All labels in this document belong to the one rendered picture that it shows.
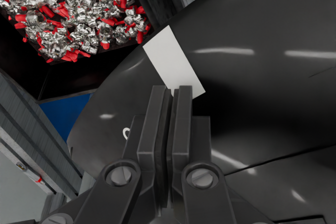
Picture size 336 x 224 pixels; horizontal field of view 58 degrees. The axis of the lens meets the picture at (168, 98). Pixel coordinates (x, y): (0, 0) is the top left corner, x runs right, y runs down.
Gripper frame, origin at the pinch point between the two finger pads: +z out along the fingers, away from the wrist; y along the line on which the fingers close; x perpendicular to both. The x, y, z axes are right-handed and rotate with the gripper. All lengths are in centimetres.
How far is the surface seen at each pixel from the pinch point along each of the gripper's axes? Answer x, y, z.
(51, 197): -41, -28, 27
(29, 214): -79, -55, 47
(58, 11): -0.4, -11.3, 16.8
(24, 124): -20.5, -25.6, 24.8
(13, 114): -17.5, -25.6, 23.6
